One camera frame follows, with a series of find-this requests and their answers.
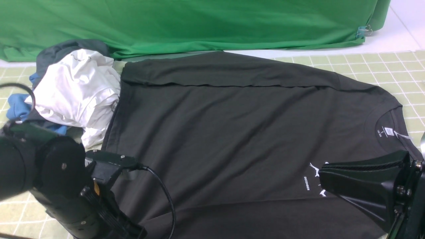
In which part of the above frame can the blue crumpled garment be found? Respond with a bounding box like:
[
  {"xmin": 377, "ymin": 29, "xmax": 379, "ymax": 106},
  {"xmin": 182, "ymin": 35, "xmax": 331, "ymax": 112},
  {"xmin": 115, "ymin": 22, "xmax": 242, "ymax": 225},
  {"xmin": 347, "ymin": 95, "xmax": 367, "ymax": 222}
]
[{"xmin": 6, "ymin": 93, "xmax": 70, "ymax": 135}]

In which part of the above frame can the white crumpled shirt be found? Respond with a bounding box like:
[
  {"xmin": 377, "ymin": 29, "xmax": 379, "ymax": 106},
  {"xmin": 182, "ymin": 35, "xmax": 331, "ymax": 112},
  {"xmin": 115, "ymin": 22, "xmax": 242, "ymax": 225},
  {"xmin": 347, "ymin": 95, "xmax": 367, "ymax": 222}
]
[{"xmin": 33, "ymin": 49, "xmax": 121, "ymax": 148}]

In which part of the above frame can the black left camera cable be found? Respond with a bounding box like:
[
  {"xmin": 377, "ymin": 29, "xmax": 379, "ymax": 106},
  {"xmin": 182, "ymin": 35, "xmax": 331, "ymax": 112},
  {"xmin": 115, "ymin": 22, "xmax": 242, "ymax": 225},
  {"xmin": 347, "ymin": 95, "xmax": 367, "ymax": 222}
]
[{"xmin": 0, "ymin": 83, "xmax": 176, "ymax": 239}]

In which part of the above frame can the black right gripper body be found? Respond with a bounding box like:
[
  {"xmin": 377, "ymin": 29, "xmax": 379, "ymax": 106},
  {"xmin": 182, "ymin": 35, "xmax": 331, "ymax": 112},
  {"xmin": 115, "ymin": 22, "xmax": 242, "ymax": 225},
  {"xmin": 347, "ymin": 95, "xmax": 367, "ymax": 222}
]
[{"xmin": 387, "ymin": 133, "xmax": 425, "ymax": 239}]

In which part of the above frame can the metal binder clip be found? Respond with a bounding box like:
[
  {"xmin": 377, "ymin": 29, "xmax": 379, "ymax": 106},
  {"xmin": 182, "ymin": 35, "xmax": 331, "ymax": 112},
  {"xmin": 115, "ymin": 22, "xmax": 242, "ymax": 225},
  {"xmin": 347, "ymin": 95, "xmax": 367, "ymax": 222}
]
[{"xmin": 356, "ymin": 25, "xmax": 373, "ymax": 39}]

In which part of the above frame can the dark gray long-sleeve shirt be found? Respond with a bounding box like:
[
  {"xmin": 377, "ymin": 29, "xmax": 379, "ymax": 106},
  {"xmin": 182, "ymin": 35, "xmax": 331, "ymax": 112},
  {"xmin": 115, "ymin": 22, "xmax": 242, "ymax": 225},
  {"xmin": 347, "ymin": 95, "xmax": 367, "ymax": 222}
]
[{"xmin": 102, "ymin": 52, "xmax": 422, "ymax": 239}]

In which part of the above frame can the green backdrop cloth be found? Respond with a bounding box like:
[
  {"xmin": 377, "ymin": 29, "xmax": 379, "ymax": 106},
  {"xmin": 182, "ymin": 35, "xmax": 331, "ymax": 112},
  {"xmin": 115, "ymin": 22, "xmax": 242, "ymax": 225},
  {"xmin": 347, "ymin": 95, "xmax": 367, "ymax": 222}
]
[{"xmin": 0, "ymin": 0, "xmax": 390, "ymax": 62}]

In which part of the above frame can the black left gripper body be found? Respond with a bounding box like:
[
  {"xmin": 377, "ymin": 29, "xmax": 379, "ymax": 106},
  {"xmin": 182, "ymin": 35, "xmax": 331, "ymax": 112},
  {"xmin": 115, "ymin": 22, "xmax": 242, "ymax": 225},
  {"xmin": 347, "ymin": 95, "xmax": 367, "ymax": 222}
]
[{"xmin": 32, "ymin": 136, "xmax": 147, "ymax": 239}]

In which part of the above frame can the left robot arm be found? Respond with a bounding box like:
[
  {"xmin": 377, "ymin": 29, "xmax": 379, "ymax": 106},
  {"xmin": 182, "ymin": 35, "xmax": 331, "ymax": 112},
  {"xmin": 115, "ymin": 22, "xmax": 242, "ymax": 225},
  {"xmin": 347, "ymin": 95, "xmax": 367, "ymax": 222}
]
[{"xmin": 1, "ymin": 123, "xmax": 147, "ymax": 239}]

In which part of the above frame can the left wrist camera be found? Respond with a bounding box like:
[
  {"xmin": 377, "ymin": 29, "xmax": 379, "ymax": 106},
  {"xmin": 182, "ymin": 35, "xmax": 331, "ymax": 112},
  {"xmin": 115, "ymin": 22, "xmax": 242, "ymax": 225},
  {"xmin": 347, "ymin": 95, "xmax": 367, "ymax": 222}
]
[{"xmin": 85, "ymin": 150, "xmax": 141, "ymax": 189}]

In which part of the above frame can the dark gray crumpled garment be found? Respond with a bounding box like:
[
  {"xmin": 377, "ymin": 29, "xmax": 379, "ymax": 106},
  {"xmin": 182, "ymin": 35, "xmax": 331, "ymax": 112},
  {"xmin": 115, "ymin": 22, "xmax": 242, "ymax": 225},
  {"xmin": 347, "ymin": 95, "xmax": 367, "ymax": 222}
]
[{"xmin": 29, "ymin": 39, "xmax": 110, "ymax": 134}]

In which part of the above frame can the light green checkered tablecloth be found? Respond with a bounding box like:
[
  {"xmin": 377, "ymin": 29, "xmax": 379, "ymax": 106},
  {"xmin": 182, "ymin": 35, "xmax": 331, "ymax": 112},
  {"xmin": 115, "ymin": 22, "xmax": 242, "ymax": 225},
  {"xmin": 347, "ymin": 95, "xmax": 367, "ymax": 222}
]
[{"xmin": 1, "ymin": 50, "xmax": 425, "ymax": 239}]

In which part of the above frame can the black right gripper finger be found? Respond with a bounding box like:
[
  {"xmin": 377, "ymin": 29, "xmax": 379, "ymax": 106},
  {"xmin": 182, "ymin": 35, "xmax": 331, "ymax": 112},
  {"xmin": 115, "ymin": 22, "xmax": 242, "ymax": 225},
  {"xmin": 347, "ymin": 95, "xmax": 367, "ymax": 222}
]
[{"xmin": 319, "ymin": 151, "xmax": 410, "ymax": 233}]

